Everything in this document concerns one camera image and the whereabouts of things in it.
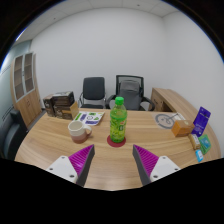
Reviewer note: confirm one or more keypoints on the ceiling light panel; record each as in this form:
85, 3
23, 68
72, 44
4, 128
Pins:
20, 34

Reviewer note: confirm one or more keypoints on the flat round red coaster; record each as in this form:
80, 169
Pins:
116, 144

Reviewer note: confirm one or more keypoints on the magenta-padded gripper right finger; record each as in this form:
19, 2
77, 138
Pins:
163, 165

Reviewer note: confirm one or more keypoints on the small blue box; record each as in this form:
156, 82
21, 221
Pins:
199, 156

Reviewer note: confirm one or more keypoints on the orange-brown box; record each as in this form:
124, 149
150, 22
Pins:
182, 128

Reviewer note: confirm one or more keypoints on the purple upright package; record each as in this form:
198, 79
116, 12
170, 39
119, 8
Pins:
201, 120

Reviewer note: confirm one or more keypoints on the small tan box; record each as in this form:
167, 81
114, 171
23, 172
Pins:
194, 141

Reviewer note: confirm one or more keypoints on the black padded chair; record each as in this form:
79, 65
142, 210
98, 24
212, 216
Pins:
94, 88

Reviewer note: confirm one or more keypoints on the wooden shelf cabinet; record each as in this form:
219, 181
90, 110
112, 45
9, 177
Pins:
28, 106

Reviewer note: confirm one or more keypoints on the black sofa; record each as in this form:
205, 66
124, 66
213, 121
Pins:
11, 136

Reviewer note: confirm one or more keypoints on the green flat box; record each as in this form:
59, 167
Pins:
205, 144

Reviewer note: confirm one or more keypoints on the white and brown mug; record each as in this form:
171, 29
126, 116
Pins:
78, 131

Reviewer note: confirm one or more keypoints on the wooden side desk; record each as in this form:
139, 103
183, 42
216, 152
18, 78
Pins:
166, 98

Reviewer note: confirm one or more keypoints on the green drink bottle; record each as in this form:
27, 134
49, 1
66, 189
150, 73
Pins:
118, 123

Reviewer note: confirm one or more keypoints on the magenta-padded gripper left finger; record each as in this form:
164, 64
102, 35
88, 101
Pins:
65, 166

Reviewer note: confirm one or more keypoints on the grey mesh office chair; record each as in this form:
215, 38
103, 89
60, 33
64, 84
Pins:
130, 91

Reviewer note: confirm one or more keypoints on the white printed leaflet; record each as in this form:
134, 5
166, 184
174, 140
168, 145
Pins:
89, 118

